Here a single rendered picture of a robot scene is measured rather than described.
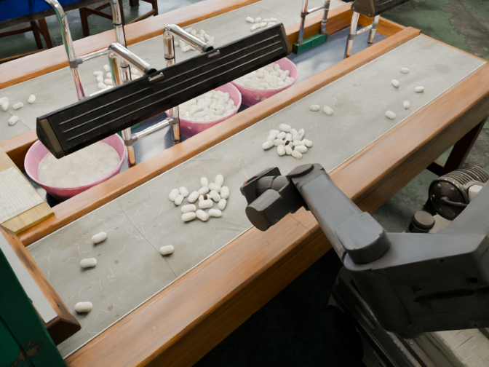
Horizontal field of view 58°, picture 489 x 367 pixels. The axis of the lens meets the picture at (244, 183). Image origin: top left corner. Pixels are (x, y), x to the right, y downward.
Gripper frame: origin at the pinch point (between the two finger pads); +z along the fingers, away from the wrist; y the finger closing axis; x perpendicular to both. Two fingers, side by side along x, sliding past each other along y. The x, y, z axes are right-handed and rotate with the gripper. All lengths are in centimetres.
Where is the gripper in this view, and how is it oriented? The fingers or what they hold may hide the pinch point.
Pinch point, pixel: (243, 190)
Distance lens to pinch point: 100.1
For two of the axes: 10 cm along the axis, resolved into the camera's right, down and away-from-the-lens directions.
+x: 4.0, 8.9, 2.2
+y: -7.5, 4.5, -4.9
